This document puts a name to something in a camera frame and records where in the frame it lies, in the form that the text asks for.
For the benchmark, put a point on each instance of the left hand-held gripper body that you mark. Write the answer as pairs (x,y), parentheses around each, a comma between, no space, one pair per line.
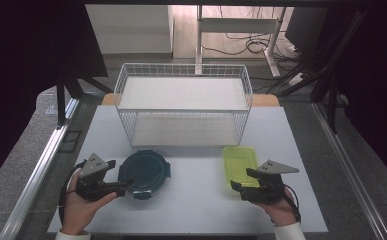
(92,181)

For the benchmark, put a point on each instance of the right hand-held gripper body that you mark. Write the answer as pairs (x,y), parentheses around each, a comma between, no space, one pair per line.
(268,186)

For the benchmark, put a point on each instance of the yellow-green rectangular container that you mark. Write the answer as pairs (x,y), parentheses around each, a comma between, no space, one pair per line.
(239,165)

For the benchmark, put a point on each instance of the round container dark blue lid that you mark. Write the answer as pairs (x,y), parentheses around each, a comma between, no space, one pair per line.
(146,171)

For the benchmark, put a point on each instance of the person's right hand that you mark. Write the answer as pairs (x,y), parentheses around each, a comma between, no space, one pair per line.
(281,210)

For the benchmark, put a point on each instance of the person's left hand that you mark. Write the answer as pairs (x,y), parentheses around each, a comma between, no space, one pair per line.
(81,210)

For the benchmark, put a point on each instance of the wooden board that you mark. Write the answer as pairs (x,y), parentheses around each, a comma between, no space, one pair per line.
(264,100)

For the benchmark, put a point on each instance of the black metal stand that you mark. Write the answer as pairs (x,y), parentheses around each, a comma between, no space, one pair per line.
(61,100)
(331,100)

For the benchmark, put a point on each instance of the white power strip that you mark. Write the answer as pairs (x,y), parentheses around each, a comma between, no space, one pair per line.
(296,79)

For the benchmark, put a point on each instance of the white cabinet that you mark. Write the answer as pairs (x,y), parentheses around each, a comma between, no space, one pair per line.
(131,30)

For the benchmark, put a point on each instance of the aluminium rail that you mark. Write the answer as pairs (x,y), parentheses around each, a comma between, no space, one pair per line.
(351,173)
(31,186)

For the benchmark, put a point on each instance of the white desk frame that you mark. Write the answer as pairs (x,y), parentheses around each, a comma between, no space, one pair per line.
(237,25)

